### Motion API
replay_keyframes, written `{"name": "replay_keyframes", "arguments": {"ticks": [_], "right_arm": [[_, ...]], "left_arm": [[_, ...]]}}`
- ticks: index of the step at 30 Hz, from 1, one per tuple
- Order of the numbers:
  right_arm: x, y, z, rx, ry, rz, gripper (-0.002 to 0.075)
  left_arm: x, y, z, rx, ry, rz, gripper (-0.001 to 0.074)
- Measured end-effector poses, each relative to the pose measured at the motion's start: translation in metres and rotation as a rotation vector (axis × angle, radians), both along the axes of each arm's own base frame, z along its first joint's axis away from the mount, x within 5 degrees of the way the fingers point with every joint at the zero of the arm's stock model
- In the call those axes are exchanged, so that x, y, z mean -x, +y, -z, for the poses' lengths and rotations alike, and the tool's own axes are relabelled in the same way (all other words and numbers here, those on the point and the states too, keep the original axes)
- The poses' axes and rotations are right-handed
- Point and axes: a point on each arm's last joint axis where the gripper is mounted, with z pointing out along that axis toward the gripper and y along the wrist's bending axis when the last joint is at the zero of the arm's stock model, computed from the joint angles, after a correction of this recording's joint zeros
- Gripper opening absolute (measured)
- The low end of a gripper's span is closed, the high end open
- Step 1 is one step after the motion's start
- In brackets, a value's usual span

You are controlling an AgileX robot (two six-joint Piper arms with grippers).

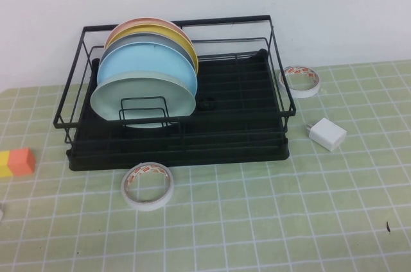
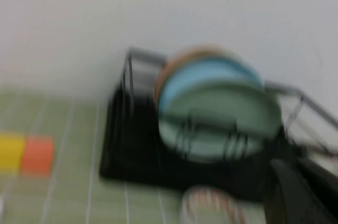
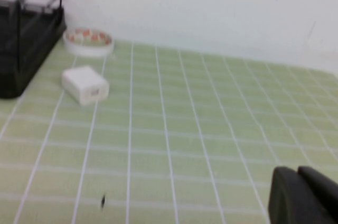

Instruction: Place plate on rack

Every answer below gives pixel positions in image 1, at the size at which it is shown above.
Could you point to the mint green plate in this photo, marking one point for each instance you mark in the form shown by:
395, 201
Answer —
141, 92

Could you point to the grey plate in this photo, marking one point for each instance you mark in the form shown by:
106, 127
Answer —
170, 42

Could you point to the light blue plate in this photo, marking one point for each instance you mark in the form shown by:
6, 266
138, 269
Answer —
144, 60

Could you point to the yellow plate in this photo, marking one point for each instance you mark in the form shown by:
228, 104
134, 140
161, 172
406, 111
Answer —
167, 30

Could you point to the pink plate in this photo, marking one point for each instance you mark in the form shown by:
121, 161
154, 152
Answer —
151, 20

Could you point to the white tape roll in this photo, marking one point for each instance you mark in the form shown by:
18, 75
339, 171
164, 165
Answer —
302, 94
147, 206

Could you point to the white power adapter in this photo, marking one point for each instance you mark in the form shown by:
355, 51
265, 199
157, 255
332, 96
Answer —
330, 134

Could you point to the green grid tablecloth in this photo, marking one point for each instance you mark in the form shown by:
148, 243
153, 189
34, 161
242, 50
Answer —
289, 220

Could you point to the orange cube block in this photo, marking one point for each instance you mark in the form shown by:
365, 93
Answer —
20, 163

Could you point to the yellow cube block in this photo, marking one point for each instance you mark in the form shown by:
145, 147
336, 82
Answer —
4, 166

